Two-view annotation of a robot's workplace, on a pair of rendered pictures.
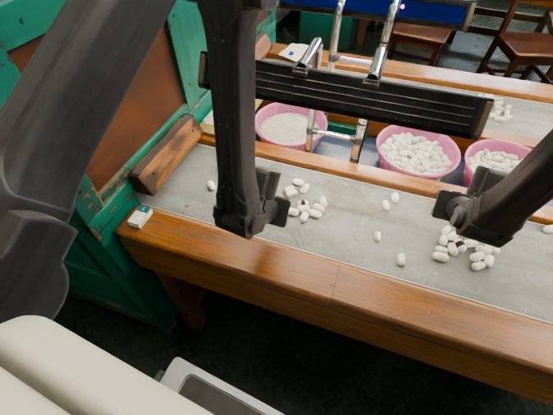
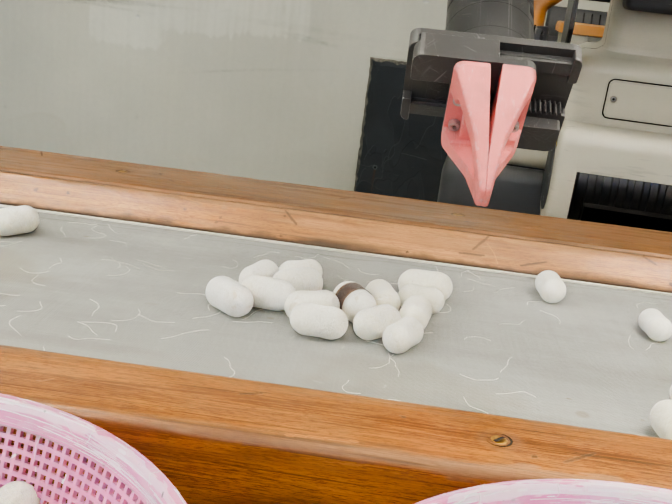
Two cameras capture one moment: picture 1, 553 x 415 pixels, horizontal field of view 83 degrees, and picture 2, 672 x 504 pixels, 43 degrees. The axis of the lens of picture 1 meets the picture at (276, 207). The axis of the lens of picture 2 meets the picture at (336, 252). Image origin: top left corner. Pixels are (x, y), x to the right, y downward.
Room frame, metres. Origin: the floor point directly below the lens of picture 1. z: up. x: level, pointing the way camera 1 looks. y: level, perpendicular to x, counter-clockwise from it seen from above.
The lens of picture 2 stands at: (0.94, -0.63, 0.95)
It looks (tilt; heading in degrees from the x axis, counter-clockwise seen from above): 17 degrees down; 164
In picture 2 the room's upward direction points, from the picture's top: 7 degrees clockwise
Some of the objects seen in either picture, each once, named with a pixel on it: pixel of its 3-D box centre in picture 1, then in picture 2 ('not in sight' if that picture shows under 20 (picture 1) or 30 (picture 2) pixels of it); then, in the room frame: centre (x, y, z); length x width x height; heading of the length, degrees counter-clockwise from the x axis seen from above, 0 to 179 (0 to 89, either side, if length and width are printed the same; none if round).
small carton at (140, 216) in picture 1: (140, 216); not in sight; (0.51, 0.36, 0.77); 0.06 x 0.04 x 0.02; 161
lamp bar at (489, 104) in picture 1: (331, 88); not in sight; (0.63, -0.12, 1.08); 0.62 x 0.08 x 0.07; 71
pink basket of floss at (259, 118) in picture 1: (290, 132); not in sight; (0.95, -0.05, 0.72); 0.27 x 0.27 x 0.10
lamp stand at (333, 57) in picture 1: (355, 67); not in sight; (1.08, -0.28, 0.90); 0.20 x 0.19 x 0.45; 71
